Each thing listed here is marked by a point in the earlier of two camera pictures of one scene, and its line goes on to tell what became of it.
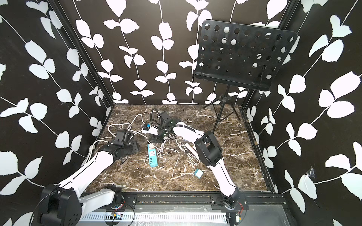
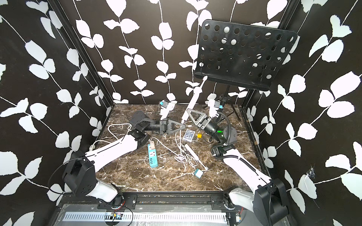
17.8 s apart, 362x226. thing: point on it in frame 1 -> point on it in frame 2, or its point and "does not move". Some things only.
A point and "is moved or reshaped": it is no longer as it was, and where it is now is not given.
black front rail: x=132 y=198 does not move
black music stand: x=244 y=55 does not move
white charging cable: x=183 y=148 is moved or reshaped
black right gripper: x=155 y=137 -> x=209 y=127
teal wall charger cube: x=198 y=173 does not move
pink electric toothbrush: x=193 y=147 -> x=197 y=90
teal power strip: x=152 y=156 does not move
